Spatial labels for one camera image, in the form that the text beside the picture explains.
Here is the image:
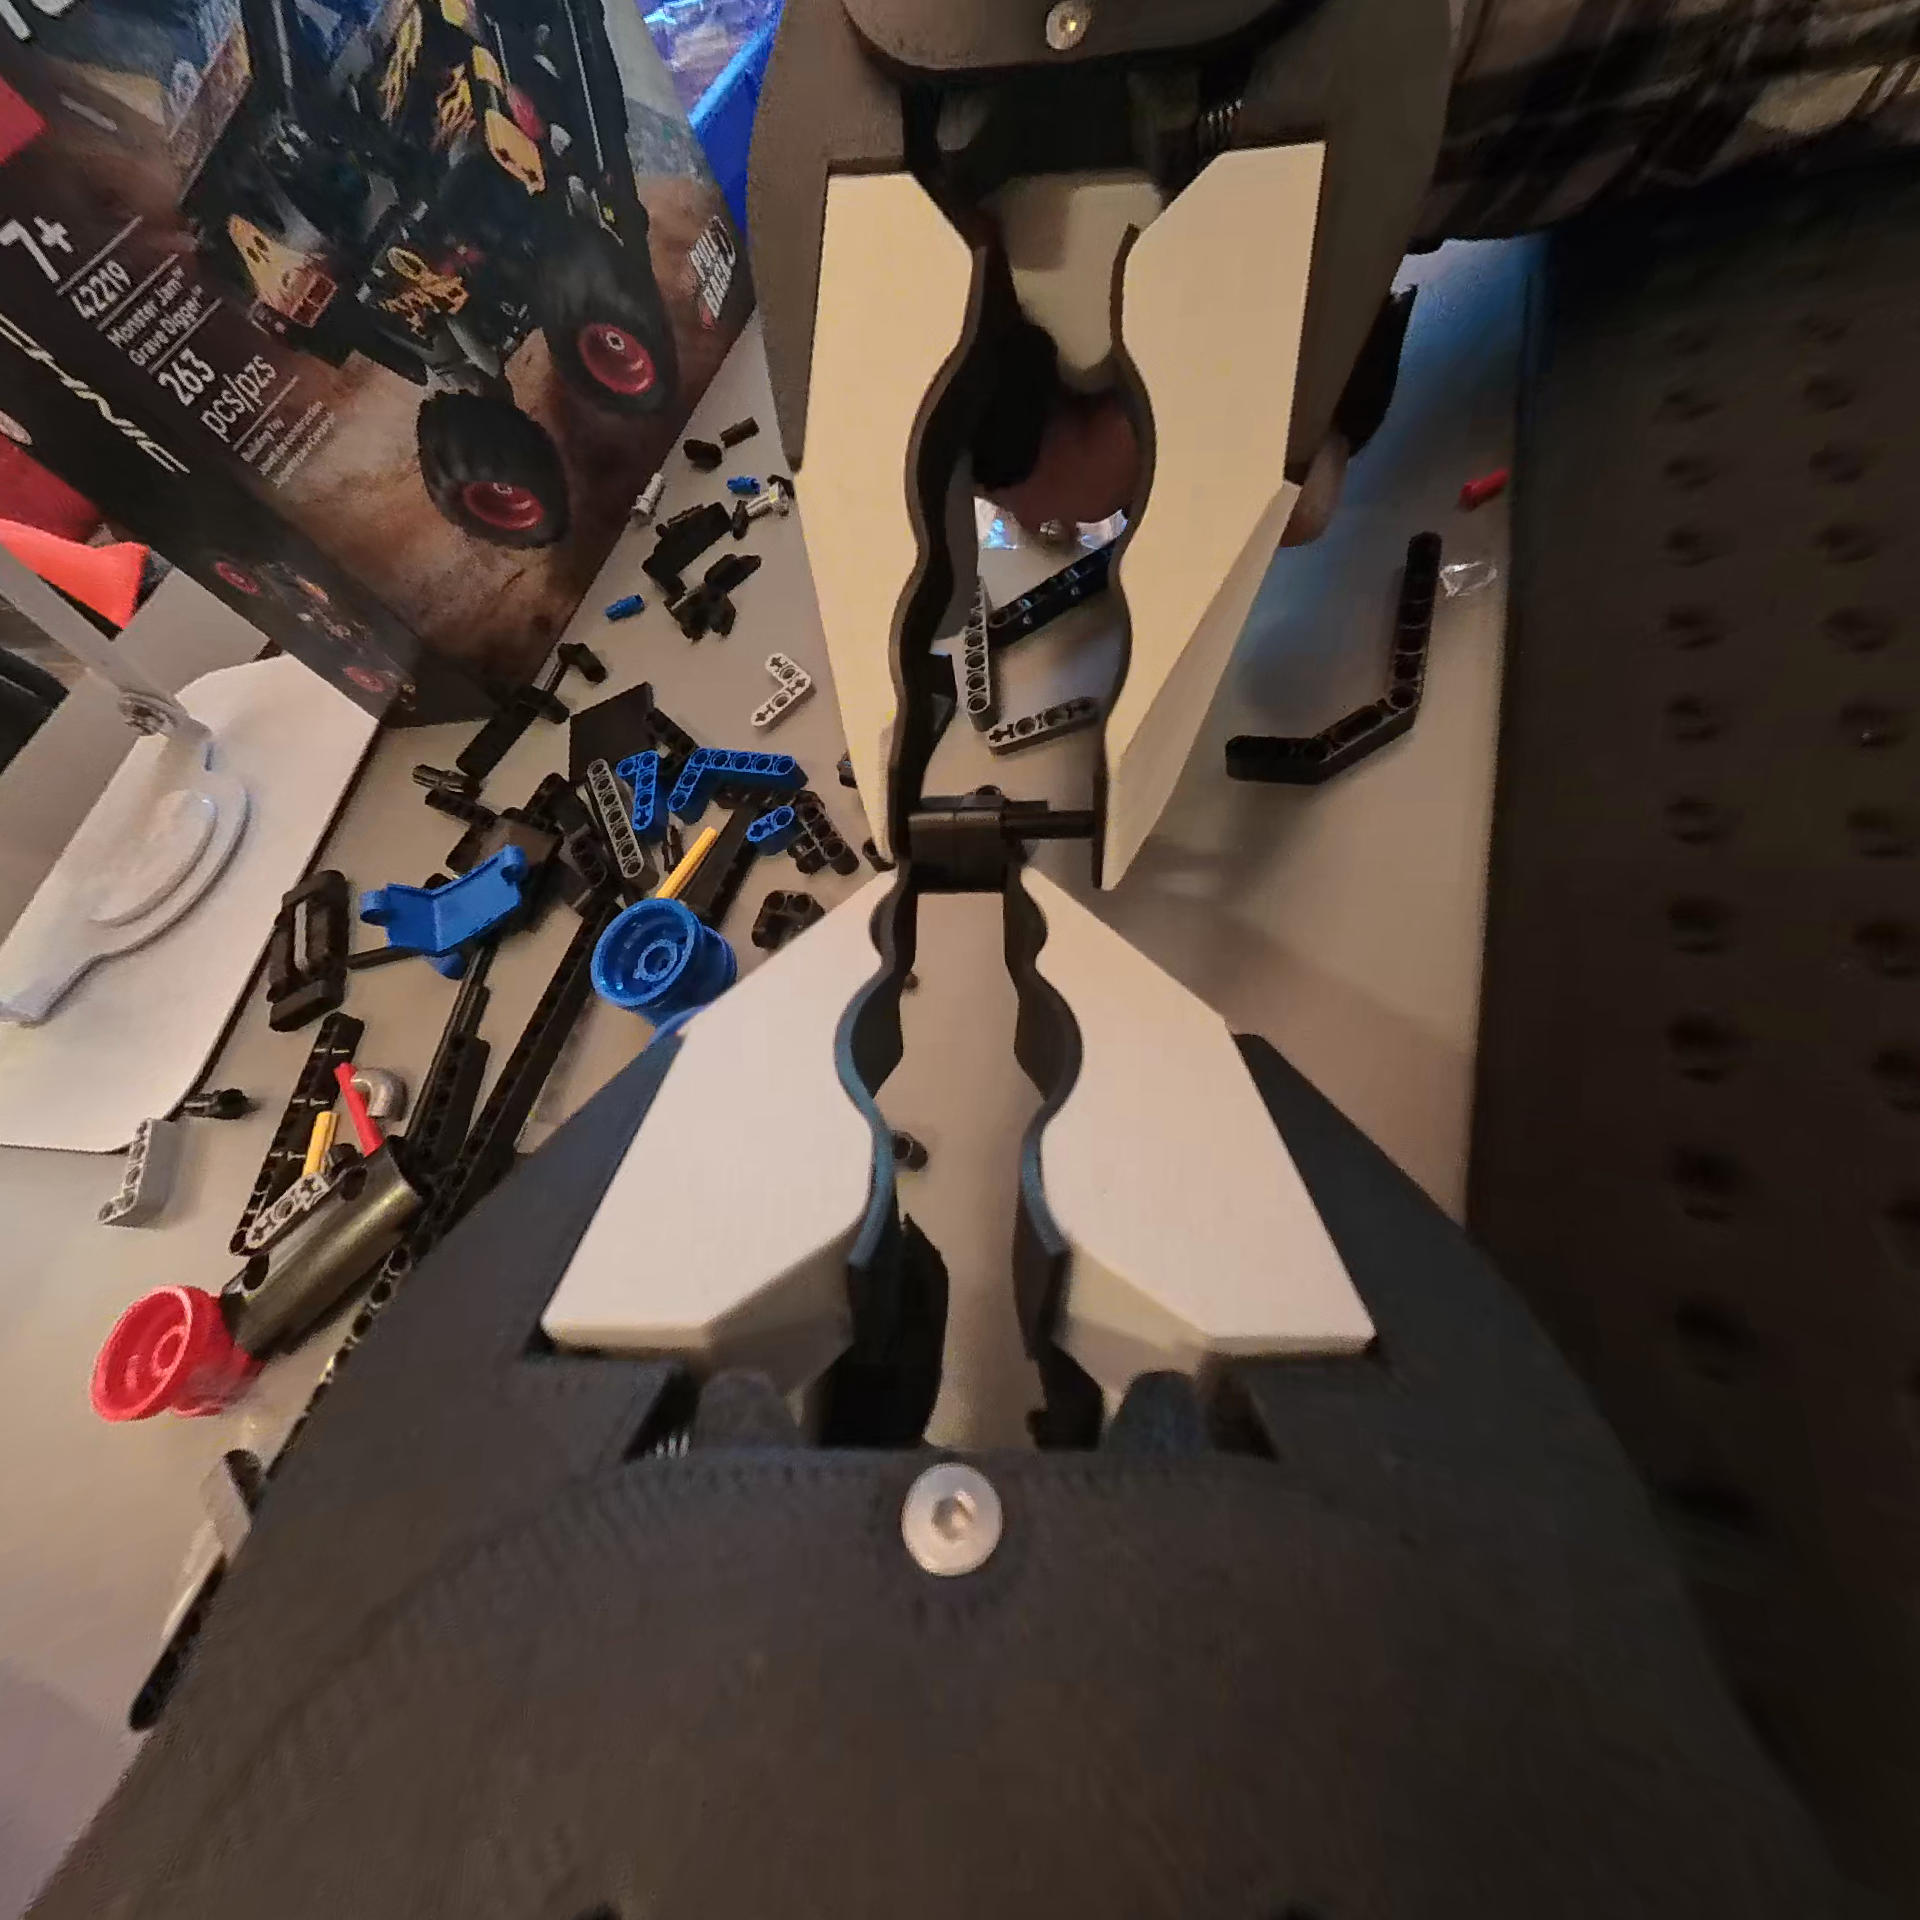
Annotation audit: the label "blue L-shaped beam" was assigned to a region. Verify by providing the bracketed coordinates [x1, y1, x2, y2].
[669, 746, 807, 816]

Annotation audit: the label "orange angular object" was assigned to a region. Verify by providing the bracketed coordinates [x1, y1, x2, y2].
[0, 515, 153, 630]

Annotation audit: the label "thin black beam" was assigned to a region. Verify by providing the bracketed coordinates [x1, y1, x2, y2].
[224, 1011, 365, 1254]

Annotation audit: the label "black bent frame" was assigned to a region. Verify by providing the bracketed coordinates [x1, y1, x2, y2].
[640, 503, 763, 642]

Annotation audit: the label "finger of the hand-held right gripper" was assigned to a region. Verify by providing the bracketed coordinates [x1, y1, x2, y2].
[1092, 142, 1334, 890]
[792, 170, 996, 873]

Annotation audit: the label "blue bin of plastic bags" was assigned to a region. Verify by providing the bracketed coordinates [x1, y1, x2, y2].
[685, 29, 782, 210]

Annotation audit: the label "blue folded panel piece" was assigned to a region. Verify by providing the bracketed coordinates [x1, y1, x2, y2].
[360, 845, 534, 978]

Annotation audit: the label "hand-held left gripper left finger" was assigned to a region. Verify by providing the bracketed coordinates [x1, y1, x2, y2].
[539, 873, 949, 1447]

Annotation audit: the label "person's right hand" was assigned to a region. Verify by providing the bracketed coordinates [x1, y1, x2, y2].
[977, 382, 1145, 519]

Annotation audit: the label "black curved panel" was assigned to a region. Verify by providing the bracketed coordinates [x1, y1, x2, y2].
[219, 1144, 427, 1351]

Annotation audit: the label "blue wheel rim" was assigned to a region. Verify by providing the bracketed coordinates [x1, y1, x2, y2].
[587, 896, 739, 1032]

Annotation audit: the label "clear bag of small pins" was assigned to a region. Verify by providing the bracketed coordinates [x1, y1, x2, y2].
[977, 503, 1125, 558]

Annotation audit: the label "black connector assembly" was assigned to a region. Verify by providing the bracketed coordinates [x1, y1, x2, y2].
[905, 804, 1097, 901]

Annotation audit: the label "grey desk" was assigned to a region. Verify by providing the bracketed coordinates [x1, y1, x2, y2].
[0, 233, 1544, 1802]

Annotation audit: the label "scattered small pins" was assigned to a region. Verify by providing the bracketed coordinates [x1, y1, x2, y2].
[599, 420, 798, 628]

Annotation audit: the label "small pale grey beam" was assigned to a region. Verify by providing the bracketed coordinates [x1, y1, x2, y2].
[96, 1117, 184, 1228]

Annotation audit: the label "person's right forearm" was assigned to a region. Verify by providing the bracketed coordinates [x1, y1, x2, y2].
[1408, 0, 1920, 251]

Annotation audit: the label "black studded base plate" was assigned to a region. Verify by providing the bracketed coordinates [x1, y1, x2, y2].
[1468, 199, 1920, 1920]

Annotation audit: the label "red wheel rim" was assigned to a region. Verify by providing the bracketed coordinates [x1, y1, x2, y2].
[90, 1283, 264, 1424]

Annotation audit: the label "monster truck toy box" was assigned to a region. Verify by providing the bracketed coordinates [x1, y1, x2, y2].
[0, 0, 751, 723]

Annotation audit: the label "black square panel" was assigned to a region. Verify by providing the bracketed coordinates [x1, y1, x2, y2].
[568, 685, 698, 785]

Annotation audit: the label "black angled long beam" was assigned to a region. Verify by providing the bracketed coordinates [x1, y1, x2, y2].
[1228, 533, 1444, 785]

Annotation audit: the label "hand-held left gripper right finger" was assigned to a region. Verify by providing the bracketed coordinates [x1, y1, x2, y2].
[1017, 865, 1374, 1447]

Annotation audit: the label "black frame piece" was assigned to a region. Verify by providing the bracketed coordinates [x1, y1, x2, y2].
[264, 873, 353, 1034]

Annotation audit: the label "black bent beam with pins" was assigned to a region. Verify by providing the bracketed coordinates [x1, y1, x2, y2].
[414, 646, 612, 797]

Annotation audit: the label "black seven-hole beam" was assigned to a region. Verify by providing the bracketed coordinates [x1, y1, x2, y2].
[989, 552, 1119, 628]

